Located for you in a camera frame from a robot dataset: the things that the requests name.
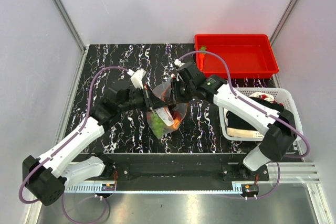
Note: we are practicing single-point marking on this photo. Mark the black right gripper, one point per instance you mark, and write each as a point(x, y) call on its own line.
point(176, 98)

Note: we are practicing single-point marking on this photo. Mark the white plastic basket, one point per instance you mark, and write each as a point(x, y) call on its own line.
point(288, 98)

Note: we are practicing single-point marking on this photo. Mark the black bag in basket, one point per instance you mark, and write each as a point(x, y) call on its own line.
point(233, 121)

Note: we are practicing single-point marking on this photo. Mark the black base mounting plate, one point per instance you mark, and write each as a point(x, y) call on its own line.
point(178, 185)

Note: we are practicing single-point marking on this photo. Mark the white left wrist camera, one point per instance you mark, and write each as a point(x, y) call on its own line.
point(136, 77)

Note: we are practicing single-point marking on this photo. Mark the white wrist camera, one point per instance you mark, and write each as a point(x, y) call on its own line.
point(177, 65)
point(136, 77)

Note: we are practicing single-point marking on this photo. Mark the clear zip top bag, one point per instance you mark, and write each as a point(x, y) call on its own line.
point(162, 91)

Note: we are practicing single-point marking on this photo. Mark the aluminium frame rail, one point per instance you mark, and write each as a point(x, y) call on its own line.
point(78, 172)

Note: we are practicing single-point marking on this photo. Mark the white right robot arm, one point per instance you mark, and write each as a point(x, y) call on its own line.
point(277, 128)

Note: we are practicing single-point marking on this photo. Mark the orange fake papaya slice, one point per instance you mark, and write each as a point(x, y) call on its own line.
point(177, 119)

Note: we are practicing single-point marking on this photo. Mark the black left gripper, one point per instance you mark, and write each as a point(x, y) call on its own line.
point(150, 100)

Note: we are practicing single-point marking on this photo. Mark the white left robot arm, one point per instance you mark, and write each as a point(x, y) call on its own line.
point(47, 176)

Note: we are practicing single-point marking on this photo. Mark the beige item in basket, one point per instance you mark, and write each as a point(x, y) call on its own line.
point(243, 133)

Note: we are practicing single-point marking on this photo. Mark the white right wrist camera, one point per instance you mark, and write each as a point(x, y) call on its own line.
point(177, 65)

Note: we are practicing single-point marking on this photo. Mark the white red cloth in basket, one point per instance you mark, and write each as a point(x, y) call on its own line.
point(264, 96)

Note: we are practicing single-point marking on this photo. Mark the red plastic bin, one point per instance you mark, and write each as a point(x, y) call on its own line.
point(247, 55)

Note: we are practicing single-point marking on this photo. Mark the green fake grapes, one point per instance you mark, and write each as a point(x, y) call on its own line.
point(156, 124)

